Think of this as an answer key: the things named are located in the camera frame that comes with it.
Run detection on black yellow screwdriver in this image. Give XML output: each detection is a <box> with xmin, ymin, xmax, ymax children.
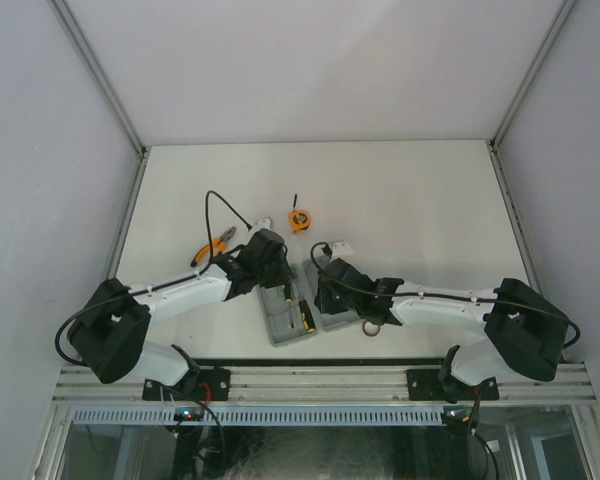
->
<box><xmin>282</xmin><ymin>281</ymin><xmax>295</xmax><ymax>332</ymax></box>
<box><xmin>298</xmin><ymin>299</ymin><xmax>316</xmax><ymax>333</ymax></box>

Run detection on aluminium frame post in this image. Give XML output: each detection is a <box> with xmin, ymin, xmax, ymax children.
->
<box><xmin>490</xmin><ymin>0</ymin><xmax>579</xmax><ymax>149</ymax></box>
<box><xmin>47</xmin><ymin>0</ymin><xmax>146</xmax><ymax>160</ymax></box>

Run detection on aluminium front rail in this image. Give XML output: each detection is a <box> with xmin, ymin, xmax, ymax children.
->
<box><xmin>52</xmin><ymin>364</ymin><xmax>596</xmax><ymax>405</ymax></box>

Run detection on left black camera cable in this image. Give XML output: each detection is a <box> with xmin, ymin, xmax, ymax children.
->
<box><xmin>54</xmin><ymin>189</ymin><xmax>254</xmax><ymax>369</ymax></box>

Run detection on orange black pliers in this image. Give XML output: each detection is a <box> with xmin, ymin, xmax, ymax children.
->
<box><xmin>190</xmin><ymin>227</ymin><xmax>236</xmax><ymax>268</ymax></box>

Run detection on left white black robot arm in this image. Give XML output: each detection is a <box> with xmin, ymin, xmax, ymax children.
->
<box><xmin>54</xmin><ymin>228</ymin><xmax>292</xmax><ymax>400</ymax></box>

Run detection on left aluminium frame post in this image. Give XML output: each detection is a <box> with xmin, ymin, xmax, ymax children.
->
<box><xmin>47</xmin><ymin>0</ymin><xmax>146</xmax><ymax>160</ymax></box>

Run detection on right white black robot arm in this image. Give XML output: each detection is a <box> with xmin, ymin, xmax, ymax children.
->
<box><xmin>315</xmin><ymin>258</ymin><xmax>572</xmax><ymax>403</ymax></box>

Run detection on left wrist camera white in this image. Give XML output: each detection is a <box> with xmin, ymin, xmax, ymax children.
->
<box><xmin>253</xmin><ymin>217</ymin><xmax>274</xmax><ymax>230</ymax></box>

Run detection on orange tape measure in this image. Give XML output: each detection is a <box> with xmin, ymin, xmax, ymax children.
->
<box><xmin>289</xmin><ymin>210</ymin><xmax>312</xmax><ymax>234</ymax></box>

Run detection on grey plastic tool case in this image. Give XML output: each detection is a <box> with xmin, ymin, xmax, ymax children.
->
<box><xmin>257</xmin><ymin>260</ymin><xmax>363</xmax><ymax>347</ymax></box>

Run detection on black camera cable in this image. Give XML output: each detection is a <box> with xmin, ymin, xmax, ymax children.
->
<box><xmin>309</xmin><ymin>241</ymin><xmax>581</xmax><ymax>361</ymax></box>
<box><xmin>54</xmin><ymin>189</ymin><xmax>254</xmax><ymax>369</ymax></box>

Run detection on blue slotted cable duct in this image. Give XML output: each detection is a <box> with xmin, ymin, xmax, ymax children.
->
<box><xmin>71</xmin><ymin>406</ymin><xmax>444</xmax><ymax>427</ymax></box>

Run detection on right aluminium frame post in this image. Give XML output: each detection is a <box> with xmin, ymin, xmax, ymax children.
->
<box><xmin>490</xmin><ymin>0</ymin><xmax>579</xmax><ymax>149</ymax></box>

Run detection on right black camera cable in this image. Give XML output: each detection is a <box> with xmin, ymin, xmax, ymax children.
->
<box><xmin>309</xmin><ymin>241</ymin><xmax>581</xmax><ymax>361</ymax></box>

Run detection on black tape roll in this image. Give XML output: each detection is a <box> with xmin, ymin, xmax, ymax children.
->
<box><xmin>362</xmin><ymin>322</ymin><xmax>381</xmax><ymax>338</ymax></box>

